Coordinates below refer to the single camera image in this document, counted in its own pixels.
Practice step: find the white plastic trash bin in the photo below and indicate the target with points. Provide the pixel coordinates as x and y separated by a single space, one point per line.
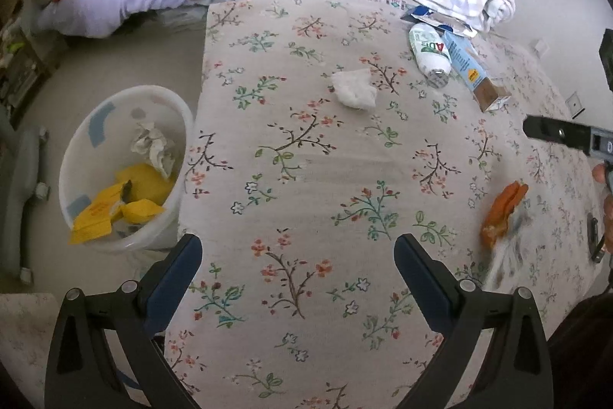
84 169

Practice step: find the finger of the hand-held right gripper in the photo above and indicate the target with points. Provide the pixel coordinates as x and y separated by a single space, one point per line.
550 131
606 54

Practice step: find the toy shelf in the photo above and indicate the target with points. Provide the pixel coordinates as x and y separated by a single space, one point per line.
24 64

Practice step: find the grey chair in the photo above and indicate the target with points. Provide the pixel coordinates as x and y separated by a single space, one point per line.
19 207

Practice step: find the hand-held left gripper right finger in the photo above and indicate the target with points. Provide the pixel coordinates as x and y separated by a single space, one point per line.
421 279

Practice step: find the white milk bottle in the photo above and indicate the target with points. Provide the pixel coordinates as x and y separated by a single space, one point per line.
428 49

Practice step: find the white printed bag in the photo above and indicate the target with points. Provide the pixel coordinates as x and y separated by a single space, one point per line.
153 145

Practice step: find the floral tablecloth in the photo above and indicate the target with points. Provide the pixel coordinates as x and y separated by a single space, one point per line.
311 160

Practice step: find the floral cushion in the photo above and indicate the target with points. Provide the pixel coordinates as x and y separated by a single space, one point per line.
24 332

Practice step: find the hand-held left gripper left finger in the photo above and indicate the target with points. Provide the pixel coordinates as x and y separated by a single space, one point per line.
172 279

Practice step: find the person's right hand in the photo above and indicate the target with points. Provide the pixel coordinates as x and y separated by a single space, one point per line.
598 173

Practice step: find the white wall socket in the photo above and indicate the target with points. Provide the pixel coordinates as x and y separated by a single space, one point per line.
541 46
574 104

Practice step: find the yellow plastic wrapper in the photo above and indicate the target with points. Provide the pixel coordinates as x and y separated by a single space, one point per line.
96 215

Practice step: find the white tissue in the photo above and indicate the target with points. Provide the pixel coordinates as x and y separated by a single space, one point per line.
354 88

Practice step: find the blue white packet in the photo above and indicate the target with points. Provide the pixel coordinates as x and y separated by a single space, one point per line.
421 12

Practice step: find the light blue carton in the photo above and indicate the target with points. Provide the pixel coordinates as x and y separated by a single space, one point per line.
467 59

